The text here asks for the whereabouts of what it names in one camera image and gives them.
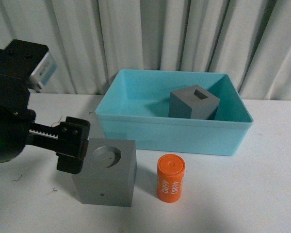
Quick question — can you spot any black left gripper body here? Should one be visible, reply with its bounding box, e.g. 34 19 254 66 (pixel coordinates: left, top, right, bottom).
0 39 49 163

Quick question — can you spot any gray cube with square hole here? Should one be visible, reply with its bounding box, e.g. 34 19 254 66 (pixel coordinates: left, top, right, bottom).
168 85 220 120

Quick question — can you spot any white wrist camera on left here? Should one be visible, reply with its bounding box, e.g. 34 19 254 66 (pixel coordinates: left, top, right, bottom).
29 51 57 93

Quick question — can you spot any light blue plastic box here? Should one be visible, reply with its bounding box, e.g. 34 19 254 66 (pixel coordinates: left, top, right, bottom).
96 69 253 156

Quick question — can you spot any gray cube with round hole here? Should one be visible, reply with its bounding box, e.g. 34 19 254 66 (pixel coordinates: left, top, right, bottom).
72 138 137 207

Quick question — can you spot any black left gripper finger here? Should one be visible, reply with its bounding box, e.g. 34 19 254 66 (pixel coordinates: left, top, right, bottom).
56 116 90 174

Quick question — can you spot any white pleated curtain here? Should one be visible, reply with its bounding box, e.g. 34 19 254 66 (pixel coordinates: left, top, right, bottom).
0 0 291 100

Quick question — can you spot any orange cylinder with white text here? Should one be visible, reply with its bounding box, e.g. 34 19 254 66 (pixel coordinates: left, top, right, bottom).
157 154 186 203

